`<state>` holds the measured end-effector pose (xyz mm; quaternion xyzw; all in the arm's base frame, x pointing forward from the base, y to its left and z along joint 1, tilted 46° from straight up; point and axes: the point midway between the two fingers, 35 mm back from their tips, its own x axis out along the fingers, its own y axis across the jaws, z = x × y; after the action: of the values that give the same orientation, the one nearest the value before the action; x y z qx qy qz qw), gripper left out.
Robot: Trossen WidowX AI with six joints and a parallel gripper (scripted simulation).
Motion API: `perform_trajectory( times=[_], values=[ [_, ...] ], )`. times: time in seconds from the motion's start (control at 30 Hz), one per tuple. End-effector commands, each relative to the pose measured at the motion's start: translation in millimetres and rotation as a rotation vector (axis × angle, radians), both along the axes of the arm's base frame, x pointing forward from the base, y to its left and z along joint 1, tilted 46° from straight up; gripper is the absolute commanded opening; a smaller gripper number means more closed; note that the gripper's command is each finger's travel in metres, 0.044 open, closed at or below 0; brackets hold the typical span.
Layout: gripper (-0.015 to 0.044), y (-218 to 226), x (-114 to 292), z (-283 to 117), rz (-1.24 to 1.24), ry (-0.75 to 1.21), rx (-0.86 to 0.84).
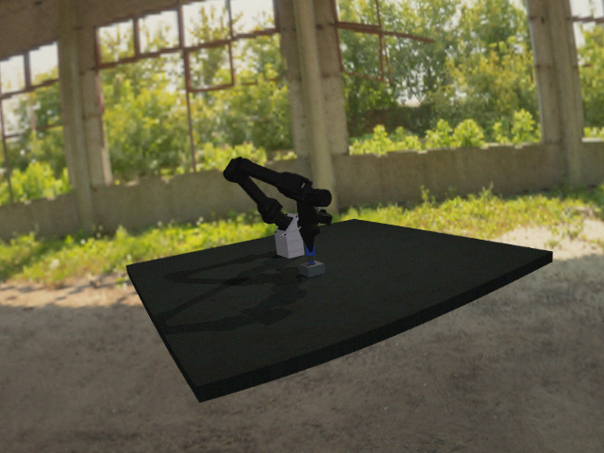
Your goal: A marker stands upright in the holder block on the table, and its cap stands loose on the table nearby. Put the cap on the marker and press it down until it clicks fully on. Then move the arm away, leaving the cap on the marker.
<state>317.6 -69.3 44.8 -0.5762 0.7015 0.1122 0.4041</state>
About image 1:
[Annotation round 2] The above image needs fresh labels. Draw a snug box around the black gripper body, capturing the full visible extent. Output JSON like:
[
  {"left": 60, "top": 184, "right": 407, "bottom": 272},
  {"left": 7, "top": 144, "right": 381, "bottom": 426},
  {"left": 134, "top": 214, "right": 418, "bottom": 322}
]
[{"left": 297, "top": 206, "right": 320, "bottom": 236}]

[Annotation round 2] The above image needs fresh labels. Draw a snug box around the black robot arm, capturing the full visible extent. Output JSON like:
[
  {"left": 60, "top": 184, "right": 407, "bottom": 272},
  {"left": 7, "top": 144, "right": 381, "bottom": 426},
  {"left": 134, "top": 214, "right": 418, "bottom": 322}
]
[{"left": 223, "top": 157, "right": 332, "bottom": 231}]

